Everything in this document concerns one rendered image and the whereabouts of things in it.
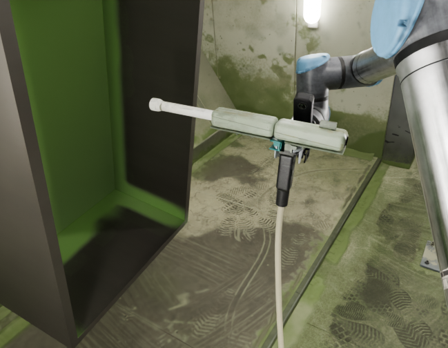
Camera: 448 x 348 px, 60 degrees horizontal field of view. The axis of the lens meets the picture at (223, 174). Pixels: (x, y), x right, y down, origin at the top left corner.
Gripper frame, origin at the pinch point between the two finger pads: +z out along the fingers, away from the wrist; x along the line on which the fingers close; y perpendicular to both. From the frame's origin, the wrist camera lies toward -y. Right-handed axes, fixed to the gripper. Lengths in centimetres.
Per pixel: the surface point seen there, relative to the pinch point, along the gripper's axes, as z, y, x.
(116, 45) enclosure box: -25, -11, 64
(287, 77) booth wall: -192, 26, 45
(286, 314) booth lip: -42, 89, -3
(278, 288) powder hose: 1.5, 39.2, -4.1
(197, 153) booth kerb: -146, 78, 90
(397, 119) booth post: -181, 38, -32
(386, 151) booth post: -184, 61, -31
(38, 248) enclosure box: 32, 23, 44
